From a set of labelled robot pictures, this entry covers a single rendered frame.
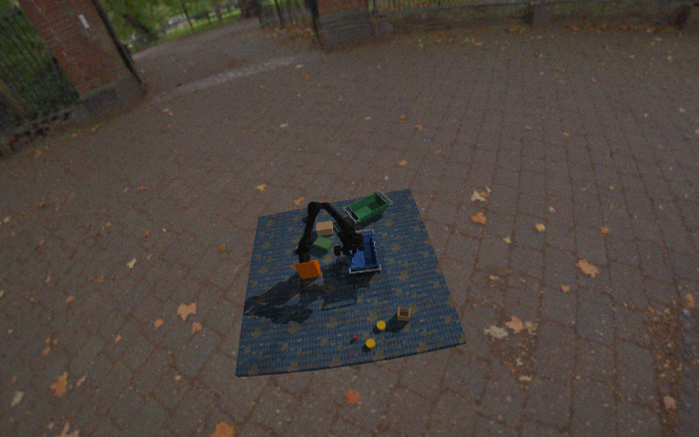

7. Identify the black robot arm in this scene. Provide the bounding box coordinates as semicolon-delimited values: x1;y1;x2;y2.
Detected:
296;202;363;263

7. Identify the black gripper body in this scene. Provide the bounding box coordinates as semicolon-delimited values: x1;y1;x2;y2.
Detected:
334;243;365;256

